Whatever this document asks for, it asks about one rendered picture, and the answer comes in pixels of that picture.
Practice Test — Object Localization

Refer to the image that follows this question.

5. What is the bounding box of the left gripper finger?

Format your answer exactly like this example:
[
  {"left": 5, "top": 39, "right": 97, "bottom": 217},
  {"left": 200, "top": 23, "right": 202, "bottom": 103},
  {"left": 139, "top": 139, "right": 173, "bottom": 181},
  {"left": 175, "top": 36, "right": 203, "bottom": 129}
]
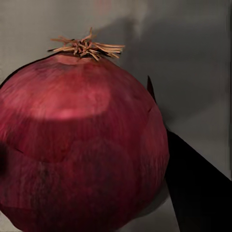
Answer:
[{"left": 165, "top": 131, "right": 232, "bottom": 232}]

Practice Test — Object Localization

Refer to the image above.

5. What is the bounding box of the vidalia onion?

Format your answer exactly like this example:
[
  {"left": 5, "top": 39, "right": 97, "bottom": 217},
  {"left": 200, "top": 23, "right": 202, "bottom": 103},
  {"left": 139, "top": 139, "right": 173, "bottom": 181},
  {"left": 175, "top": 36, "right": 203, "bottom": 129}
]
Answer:
[{"left": 0, "top": 25, "right": 170, "bottom": 232}]

